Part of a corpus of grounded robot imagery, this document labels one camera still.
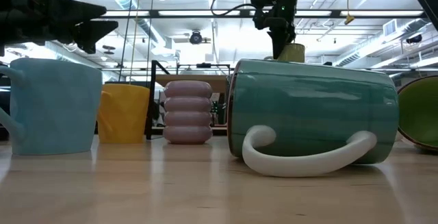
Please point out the black ceiling disc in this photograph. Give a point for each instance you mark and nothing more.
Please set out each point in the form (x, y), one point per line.
(109, 47)

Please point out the yellow mug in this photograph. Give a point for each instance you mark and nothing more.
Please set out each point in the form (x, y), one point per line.
(125, 114)

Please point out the ribbed lilac mug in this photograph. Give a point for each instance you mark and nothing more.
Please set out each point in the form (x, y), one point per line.
(187, 114)

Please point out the olive mug white inside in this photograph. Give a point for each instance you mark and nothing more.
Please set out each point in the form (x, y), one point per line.
(294, 53)

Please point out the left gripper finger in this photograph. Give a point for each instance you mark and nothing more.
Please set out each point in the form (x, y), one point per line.
(94, 32)
(78, 11)

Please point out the white air vent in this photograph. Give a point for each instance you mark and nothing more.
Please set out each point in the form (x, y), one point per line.
(390, 27)

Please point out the wooden shelf black frame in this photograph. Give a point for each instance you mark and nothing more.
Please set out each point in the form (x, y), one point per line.
(191, 77)

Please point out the round black ceiling device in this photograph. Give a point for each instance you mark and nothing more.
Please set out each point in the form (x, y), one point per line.
(195, 38)

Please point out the light blue faceted mug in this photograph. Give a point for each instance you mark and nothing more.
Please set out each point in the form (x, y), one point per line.
(54, 107)

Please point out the black overhead beam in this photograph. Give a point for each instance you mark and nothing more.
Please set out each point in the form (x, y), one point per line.
(244, 13)

